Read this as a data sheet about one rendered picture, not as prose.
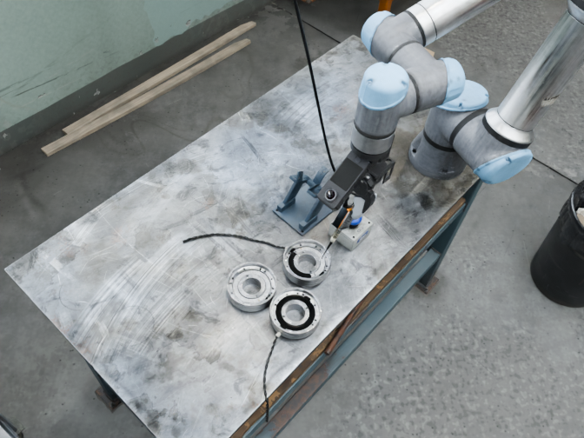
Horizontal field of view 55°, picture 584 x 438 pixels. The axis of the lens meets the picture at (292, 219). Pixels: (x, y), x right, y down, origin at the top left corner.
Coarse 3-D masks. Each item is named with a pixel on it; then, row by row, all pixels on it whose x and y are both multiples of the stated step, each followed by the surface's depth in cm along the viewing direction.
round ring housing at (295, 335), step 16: (288, 288) 116; (272, 304) 114; (288, 304) 115; (304, 304) 115; (320, 304) 114; (272, 320) 111; (288, 320) 113; (304, 320) 113; (288, 336) 112; (304, 336) 112
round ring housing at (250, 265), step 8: (240, 264) 118; (248, 264) 119; (256, 264) 119; (232, 272) 117; (240, 272) 119; (264, 272) 120; (272, 272) 118; (232, 280) 117; (240, 280) 118; (248, 280) 119; (256, 280) 118; (272, 280) 118; (232, 288) 117; (240, 288) 116; (264, 288) 117; (272, 288) 117; (232, 296) 114; (248, 296) 115; (256, 296) 116; (272, 296) 115; (240, 304) 113; (248, 304) 113; (256, 304) 113; (264, 304) 114
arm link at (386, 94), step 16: (384, 64) 91; (368, 80) 89; (384, 80) 88; (400, 80) 89; (368, 96) 90; (384, 96) 88; (400, 96) 89; (368, 112) 92; (384, 112) 91; (400, 112) 92; (368, 128) 94; (384, 128) 94
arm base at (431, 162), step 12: (420, 132) 143; (420, 144) 140; (432, 144) 136; (408, 156) 145; (420, 156) 140; (432, 156) 138; (444, 156) 137; (456, 156) 137; (420, 168) 141; (432, 168) 139; (444, 168) 140; (456, 168) 139
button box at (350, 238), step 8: (360, 224) 126; (368, 224) 126; (328, 232) 129; (344, 232) 125; (352, 232) 125; (360, 232) 125; (368, 232) 129; (336, 240) 128; (344, 240) 126; (352, 240) 124; (360, 240) 127; (352, 248) 126
